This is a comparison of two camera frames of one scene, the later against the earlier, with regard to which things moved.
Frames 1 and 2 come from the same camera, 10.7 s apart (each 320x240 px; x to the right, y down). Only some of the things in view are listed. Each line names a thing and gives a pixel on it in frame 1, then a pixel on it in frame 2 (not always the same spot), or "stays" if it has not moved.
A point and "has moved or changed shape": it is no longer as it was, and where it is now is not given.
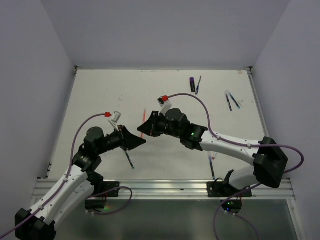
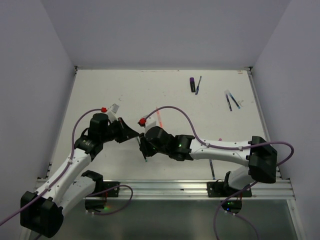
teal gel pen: (234, 99) stays
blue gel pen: (212, 168) stays
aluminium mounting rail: (169, 189) stays
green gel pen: (129, 160) to (138, 137)
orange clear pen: (144, 119) has moved or changed shape
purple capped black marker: (192, 82) stays
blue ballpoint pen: (197, 88) stays
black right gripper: (150, 127) to (144, 144)
